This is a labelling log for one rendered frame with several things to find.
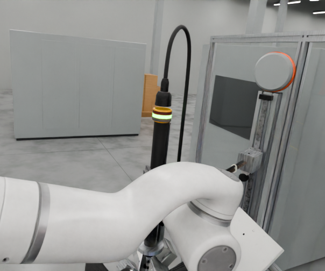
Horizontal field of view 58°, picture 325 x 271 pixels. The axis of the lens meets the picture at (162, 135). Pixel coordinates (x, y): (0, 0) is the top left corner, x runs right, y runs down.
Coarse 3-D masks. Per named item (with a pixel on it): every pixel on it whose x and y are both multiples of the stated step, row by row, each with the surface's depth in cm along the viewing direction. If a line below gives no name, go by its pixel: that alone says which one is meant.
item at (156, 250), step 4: (160, 224) 75; (160, 228) 76; (164, 228) 77; (160, 232) 76; (160, 236) 76; (160, 240) 77; (156, 244) 76; (160, 244) 76; (140, 248) 73; (144, 248) 74; (148, 248) 74; (152, 248) 74; (156, 248) 74; (160, 248) 74; (140, 252) 73; (144, 252) 73; (148, 252) 73; (152, 252) 73; (156, 252) 73; (160, 252) 74
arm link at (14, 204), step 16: (0, 176) 32; (0, 192) 29; (16, 192) 30; (32, 192) 31; (0, 208) 28; (16, 208) 29; (32, 208) 30; (0, 224) 28; (16, 224) 29; (32, 224) 30; (0, 240) 28; (16, 240) 29; (0, 256) 29; (16, 256) 30
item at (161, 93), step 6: (162, 78) 65; (162, 84) 64; (168, 84) 64; (162, 90) 64; (156, 96) 65; (162, 96) 64; (168, 96) 64; (156, 102) 65; (162, 102) 64; (168, 102) 65; (156, 228) 73; (150, 234) 73; (156, 234) 74; (144, 240) 75; (150, 240) 74; (156, 240) 75; (150, 246) 74
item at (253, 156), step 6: (246, 150) 123; (252, 150) 124; (258, 150) 123; (240, 156) 119; (246, 156) 117; (252, 156) 116; (258, 156) 118; (246, 162) 117; (252, 162) 116; (258, 162) 120; (240, 168) 120; (246, 168) 118; (252, 168) 116; (258, 168) 122
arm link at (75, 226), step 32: (64, 192) 34; (96, 192) 37; (128, 192) 40; (160, 192) 38; (192, 192) 39; (224, 192) 42; (64, 224) 32; (96, 224) 34; (128, 224) 36; (32, 256) 31; (64, 256) 32; (96, 256) 35; (128, 256) 38
